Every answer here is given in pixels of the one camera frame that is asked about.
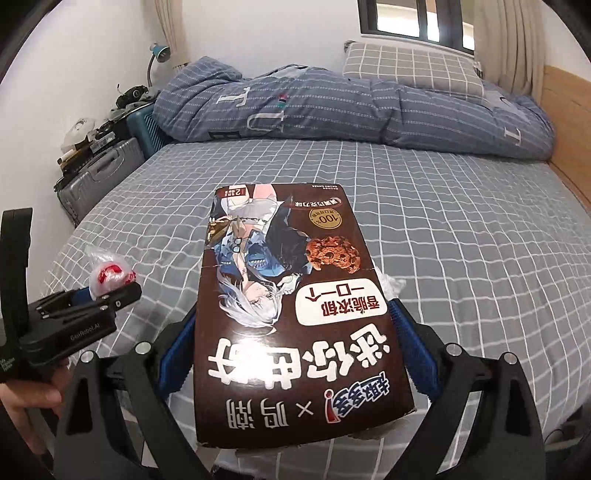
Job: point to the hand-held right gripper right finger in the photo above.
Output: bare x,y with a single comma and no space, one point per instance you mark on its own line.
415,346

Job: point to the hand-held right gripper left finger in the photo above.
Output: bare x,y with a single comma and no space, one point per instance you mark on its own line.
178,355

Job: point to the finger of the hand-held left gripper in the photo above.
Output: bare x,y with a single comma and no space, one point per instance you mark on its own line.
83,296
120,297

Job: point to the clear bag with red print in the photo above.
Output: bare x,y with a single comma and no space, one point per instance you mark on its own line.
108,272

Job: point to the brown cookie box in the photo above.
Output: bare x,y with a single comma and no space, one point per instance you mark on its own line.
286,369

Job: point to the person's left hand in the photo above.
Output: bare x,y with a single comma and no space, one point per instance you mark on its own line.
32,397

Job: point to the crumpled clear plastic wrap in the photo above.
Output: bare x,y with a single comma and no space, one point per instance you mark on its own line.
393,286

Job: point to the grey checked blanket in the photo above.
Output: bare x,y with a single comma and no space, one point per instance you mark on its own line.
461,277

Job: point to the grey suitcase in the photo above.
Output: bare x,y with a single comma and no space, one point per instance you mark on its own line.
101,175

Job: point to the pile of assorted clutter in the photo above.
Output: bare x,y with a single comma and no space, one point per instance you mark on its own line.
92,134

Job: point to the teal suitcase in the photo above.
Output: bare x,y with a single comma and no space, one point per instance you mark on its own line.
145,129

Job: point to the blue striped duvet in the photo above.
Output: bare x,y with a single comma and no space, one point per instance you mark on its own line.
369,106

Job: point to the teal desk lamp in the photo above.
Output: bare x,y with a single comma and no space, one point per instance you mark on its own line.
161,53

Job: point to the grey checked pillow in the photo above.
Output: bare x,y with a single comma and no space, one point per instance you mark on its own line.
415,69

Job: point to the beige curtain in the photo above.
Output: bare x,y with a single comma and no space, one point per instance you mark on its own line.
508,41

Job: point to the black framed window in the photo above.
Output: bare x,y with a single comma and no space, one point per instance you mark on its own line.
415,18

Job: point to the wooden bed frame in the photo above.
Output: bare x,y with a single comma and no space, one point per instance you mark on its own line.
572,129

